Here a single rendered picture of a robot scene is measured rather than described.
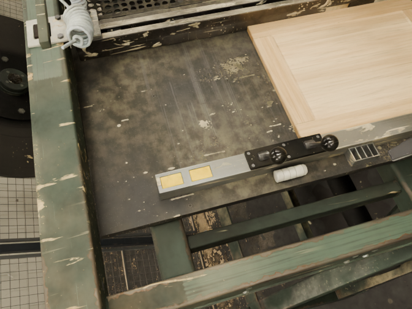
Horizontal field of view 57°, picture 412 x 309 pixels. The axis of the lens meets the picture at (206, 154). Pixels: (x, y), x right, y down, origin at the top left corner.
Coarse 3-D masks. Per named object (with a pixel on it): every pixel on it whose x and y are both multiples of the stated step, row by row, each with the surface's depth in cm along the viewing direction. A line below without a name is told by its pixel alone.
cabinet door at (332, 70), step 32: (256, 32) 116; (288, 32) 116; (320, 32) 117; (352, 32) 117; (384, 32) 118; (288, 64) 110; (320, 64) 110; (352, 64) 111; (384, 64) 111; (288, 96) 104; (320, 96) 105; (352, 96) 105; (384, 96) 105; (320, 128) 99
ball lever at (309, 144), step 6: (324, 138) 82; (330, 138) 81; (336, 138) 81; (306, 144) 92; (312, 144) 90; (318, 144) 87; (324, 144) 81; (330, 144) 81; (336, 144) 81; (330, 150) 82
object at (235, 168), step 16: (352, 128) 97; (368, 128) 97; (384, 128) 97; (400, 128) 97; (352, 144) 94; (224, 160) 91; (240, 160) 91; (304, 160) 94; (160, 176) 89; (224, 176) 89; (240, 176) 91; (160, 192) 87; (176, 192) 89; (192, 192) 91
